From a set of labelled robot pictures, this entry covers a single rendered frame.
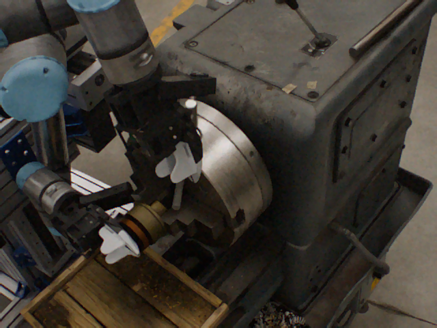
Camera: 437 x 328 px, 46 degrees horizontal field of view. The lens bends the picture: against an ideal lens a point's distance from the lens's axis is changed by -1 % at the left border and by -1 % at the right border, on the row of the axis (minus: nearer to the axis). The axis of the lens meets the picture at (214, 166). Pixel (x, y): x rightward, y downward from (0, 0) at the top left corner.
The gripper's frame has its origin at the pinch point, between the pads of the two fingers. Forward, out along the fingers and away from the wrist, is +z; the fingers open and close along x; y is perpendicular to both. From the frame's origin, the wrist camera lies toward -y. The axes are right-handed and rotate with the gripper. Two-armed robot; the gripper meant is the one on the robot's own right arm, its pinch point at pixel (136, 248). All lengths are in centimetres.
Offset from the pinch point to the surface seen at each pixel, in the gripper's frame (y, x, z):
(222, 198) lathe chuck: -15.4, 7.7, 9.9
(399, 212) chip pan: -79, -54, 22
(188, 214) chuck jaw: -11.1, 2.3, 3.7
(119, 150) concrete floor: -69, -108, -126
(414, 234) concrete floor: -113, -109, 19
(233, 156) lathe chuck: -22.3, 11.3, 7.1
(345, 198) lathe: -50, -22, 17
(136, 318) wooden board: 6.2, -19.7, 0.2
